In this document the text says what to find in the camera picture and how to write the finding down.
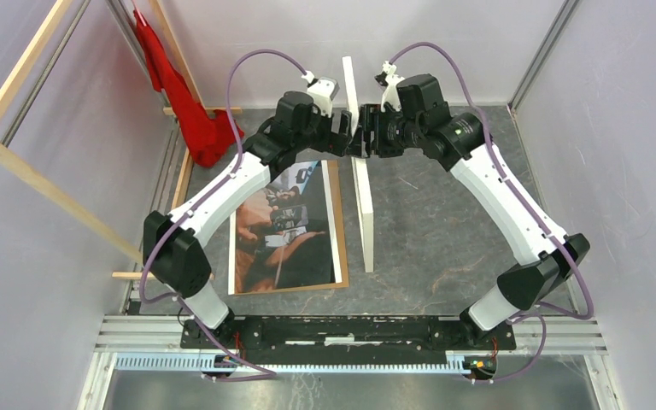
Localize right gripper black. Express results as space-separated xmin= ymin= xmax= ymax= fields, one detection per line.
xmin=345 ymin=102 xmax=425 ymax=157

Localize wooden picture frame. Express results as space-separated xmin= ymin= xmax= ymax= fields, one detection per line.
xmin=342 ymin=56 xmax=375 ymax=273

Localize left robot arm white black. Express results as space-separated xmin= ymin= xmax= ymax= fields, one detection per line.
xmin=143 ymin=91 xmax=359 ymax=349

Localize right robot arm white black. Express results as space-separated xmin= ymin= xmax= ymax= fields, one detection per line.
xmin=356 ymin=73 xmax=589 ymax=349

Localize printed photo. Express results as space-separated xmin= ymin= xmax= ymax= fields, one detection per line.
xmin=227 ymin=160 xmax=344 ymax=296

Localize red cloth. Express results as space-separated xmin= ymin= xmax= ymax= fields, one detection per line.
xmin=133 ymin=1 xmax=235 ymax=167

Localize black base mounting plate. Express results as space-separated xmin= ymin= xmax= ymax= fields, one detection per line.
xmin=179 ymin=314 xmax=517 ymax=366

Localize brown frame backing board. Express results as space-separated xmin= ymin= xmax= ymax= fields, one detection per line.
xmin=231 ymin=159 xmax=350 ymax=297

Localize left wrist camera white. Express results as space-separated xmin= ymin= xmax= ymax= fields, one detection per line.
xmin=302 ymin=70 xmax=340 ymax=118

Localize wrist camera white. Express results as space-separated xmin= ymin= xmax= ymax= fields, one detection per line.
xmin=374 ymin=61 xmax=404 ymax=112
xmin=302 ymin=70 xmax=340 ymax=118

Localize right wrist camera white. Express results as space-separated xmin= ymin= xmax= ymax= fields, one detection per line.
xmin=374 ymin=61 xmax=404 ymax=112

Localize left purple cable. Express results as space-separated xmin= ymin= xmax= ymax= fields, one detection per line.
xmin=138 ymin=49 xmax=313 ymax=383

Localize grey slotted cable duct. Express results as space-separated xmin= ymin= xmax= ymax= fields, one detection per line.
xmin=115 ymin=353 xmax=470 ymax=375

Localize aluminium rail base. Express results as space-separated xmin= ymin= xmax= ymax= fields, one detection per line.
xmin=96 ymin=315 xmax=608 ymax=356

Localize wooden rack frame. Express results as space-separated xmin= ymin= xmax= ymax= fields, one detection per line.
xmin=0 ymin=0 xmax=243 ymax=282

